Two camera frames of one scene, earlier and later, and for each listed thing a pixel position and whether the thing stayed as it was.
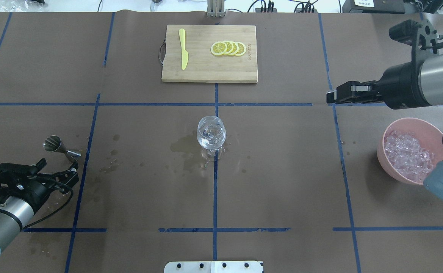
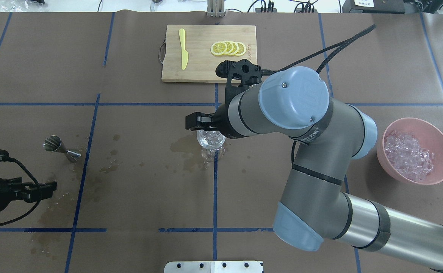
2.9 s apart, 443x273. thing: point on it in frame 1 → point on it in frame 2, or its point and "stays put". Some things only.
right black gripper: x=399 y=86 → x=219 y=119
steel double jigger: x=53 y=143 stays put
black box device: x=378 y=7 stays put
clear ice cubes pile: x=406 y=157 stays put
